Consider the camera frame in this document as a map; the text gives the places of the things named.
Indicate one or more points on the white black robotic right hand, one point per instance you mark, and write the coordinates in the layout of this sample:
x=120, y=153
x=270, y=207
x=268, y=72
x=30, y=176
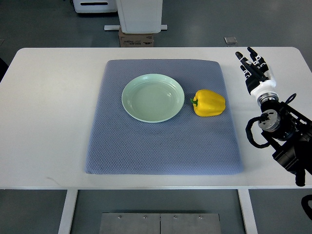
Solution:
x=260, y=81

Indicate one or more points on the yellow bell pepper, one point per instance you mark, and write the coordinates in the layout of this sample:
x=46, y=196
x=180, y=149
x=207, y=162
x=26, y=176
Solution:
x=207, y=103

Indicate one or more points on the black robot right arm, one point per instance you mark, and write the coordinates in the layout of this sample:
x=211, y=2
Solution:
x=288, y=132

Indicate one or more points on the grey floor outlet plate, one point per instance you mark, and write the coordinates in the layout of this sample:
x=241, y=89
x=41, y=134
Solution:
x=230, y=40

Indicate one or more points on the light green plate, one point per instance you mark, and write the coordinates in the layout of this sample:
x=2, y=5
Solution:
x=153, y=98

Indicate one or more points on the blue-grey textured mat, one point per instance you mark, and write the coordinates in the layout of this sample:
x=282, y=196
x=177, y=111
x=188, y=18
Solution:
x=184, y=145

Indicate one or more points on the right white table leg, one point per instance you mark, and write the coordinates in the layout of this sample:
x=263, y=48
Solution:
x=247, y=211

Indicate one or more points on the white table leg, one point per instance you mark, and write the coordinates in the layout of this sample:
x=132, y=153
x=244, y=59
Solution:
x=247, y=211
x=68, y=212

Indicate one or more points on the brown cardboard box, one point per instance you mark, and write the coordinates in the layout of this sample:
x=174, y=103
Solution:
x=135, y=40

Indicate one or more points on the white cabinet with slot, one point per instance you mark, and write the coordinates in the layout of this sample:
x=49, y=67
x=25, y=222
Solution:
x=95, y=6

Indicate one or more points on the left white table leg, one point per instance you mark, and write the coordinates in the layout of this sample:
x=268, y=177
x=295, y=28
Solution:
x=68, y=212

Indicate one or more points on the white pedestal stand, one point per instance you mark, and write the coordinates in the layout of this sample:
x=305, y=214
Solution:
x=139, y=17

